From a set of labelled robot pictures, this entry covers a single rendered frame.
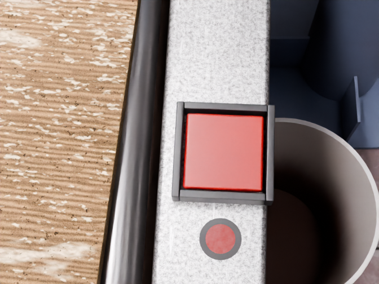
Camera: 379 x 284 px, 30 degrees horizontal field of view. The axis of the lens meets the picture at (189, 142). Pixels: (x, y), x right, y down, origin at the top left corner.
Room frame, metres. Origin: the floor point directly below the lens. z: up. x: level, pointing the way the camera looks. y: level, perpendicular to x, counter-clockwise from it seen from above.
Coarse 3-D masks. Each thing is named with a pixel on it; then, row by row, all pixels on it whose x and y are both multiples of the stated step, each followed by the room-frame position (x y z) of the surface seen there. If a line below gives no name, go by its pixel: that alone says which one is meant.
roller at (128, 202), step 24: (144, 0) 0.29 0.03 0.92; (144, 24) 0.27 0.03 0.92; (144, 48) 0.25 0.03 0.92; (144, 72) 0.23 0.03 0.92; (144, 96) 0.20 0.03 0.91; (144, 120) 0.19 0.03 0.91; (120, 144) 0.16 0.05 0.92; (144, 144) 0.17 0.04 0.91; (120, 168) 0.14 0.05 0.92; (144, 168) 0.15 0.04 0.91; (120, 192) 0.13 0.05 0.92; (144, 192) 0.13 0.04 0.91; (120, 216) 0.11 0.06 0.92; (144, 216) 0.11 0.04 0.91; (120, 240) 0.09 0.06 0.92; (144, 240) 0.09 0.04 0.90; (120, 264) 0.07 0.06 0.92
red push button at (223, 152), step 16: (192, 128) 0.17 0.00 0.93; (208, 128) 0.17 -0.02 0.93; (224, 128) 0.17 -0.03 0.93; (240, 128) 0.17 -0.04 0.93; (256, 128) 0.17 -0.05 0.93; (192, 144) 0.16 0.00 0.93; (208, 144) 0.16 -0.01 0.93; (224, 144) 0.16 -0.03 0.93; (240, 144) 0.16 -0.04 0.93; (256, 144) 0.15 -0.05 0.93; (192, 160) 0.15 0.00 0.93; (208, 160) 0.14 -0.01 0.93; (224, 160) 0.14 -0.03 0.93; (240, 160) 0.14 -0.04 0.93; (256, 160) 0.14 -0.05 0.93; (192, 176) 0.13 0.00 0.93; (208, 176) 0.13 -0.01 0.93; (224, 176) 0.13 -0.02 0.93; (240, 176) 0.13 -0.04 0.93; (256, 176) 0.13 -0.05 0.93
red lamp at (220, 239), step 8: (208, 232) 0.09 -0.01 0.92; (216, 232) 0.09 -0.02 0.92; (224, 232) 0.09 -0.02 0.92; (232, 232) 0.09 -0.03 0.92; (208, 240) 0.09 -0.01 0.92; (216, 240) 0.09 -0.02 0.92; (224, 240) 0.09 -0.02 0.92; (232, 240) 0.08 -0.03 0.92; (216, 248) 0.08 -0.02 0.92; (224, 248) 0.08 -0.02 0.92
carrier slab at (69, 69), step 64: (0, 0) 0.29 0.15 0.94; (64, 0) 0.28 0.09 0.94; (128, 0) 0.28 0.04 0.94; (0, 64) 0.23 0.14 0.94; (64, 64) 0.23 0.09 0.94; (128, 64) 0.22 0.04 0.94; (0, 128) 0.18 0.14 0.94; (64, 128) 0.17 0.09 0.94; (0, 192) 0.13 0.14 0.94; (64, 192) 0.12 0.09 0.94; (0, 256) 0.08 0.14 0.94; (64, 256) 0.08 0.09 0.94
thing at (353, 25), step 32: (288, 0) 0.76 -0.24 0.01; (320, 0) 0.61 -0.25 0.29; (352, 0) 0.54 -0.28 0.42; (288, 32) 0.69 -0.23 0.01; (320, 32) 0.57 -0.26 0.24; (352, 32) 0.53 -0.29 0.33; (288, 64) 0.60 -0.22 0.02; (320, 64) 0.55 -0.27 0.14; (352, 64) 0.52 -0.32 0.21; (288, 96) 0.53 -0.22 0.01; (320, 96) 0.53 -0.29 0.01; (352, 96) 0.48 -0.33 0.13; (352, 128) 0.42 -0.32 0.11
